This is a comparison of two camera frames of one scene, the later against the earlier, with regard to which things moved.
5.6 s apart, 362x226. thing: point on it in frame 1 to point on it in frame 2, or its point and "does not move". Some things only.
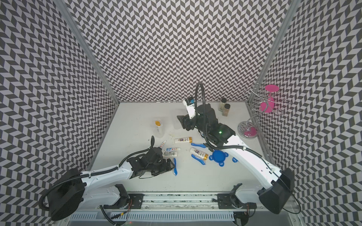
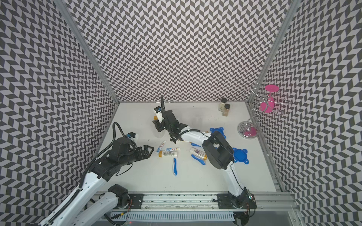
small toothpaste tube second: x=170 y=149 does not move
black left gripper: x=165 y=168 to x=147 y=155
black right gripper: x=185 y=122 to x=157 y=125
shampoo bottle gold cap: x=201 y=155 does not move
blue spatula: x=200 y=145 does not move
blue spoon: x=175 y=170 does not move
